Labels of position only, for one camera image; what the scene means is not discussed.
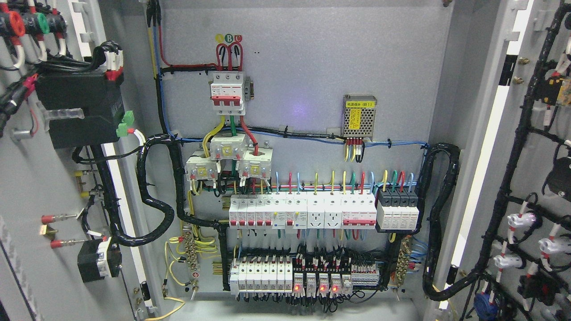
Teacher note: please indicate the white DIN rail socket row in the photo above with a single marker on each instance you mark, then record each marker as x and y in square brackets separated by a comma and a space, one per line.
[303, 210]

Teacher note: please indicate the black digital power meter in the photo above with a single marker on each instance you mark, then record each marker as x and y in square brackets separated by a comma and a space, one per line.
[86, 107]

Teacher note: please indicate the red white main circuit breaker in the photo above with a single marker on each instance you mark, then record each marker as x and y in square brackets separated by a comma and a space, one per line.
[230, 92]

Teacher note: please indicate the black white surge protector block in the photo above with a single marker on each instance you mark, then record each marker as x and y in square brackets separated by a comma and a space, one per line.
[397, 211]

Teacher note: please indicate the metal mesh power supply module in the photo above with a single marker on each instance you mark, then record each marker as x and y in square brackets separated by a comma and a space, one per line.
[359, 116]

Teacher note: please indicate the white current transformers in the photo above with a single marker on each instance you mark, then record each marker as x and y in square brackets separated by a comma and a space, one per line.
[226, 150]

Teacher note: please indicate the lower relay and breaker row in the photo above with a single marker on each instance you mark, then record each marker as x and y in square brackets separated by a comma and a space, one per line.
[304, 277]

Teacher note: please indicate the grey cabinet door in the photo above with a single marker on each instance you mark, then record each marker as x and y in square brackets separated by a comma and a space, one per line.
[521, 218]
[38, 180]

